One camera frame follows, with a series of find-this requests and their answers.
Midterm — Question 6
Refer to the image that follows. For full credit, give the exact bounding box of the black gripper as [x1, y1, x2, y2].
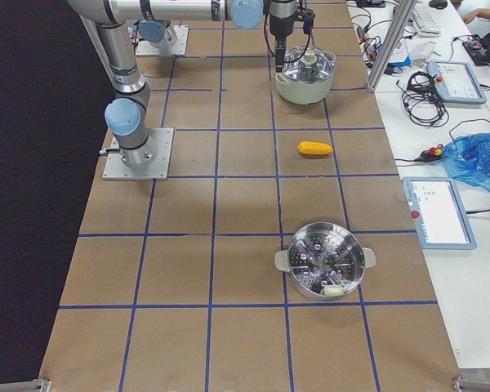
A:
[269, 0, 314, 72]

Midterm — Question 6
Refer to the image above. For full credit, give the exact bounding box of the glass pot lid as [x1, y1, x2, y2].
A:
[283, 45, 336, 83]

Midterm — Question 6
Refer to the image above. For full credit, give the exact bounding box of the yellow corn cob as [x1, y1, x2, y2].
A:
[297, 140, 333, 156]

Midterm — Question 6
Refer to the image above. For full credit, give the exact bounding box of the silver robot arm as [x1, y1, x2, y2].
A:
[139, 20, 177, 49]
[69, 1, 315, 168]

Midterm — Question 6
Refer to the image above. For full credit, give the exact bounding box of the pale green cooking pot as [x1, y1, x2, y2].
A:
[275, 71, 333, 105]

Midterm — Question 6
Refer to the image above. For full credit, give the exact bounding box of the white paper box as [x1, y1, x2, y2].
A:
[407, 41, 436, 67]

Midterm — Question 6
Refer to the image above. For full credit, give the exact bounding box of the white keyboard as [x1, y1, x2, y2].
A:
[410, 2, 441, 37]

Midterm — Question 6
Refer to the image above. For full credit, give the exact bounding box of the far teach pendant tablet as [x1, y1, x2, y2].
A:
[426, 60, 487, 105]

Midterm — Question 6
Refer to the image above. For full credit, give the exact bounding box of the teach pendant tablet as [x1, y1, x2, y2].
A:
[426, 60, 487, 105]
[402, 176, 477, 251]

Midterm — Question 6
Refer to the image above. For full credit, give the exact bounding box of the emergency stop button box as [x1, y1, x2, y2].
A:
[416, 144, 443, 163]

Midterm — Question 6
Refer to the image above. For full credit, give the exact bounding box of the steel steamer basket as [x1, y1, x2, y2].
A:
[274, 222, 376, 301]

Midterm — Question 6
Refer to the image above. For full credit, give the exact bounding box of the blue plastic bag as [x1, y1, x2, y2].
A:
[442, 133, 490, 192]

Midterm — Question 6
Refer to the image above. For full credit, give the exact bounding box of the near teach pendant tablet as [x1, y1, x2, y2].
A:
[402, 176, 477, 251]

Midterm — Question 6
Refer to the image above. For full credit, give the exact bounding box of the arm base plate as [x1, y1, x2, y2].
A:
[101, 128, 174, 180]
[136, 21, 189, 57]

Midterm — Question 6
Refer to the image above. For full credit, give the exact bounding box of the aluminium frame post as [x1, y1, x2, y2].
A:
[366, 0, 416, 93]

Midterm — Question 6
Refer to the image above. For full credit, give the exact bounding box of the black coiled cable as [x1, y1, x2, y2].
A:
[396, 71, 450, 127]

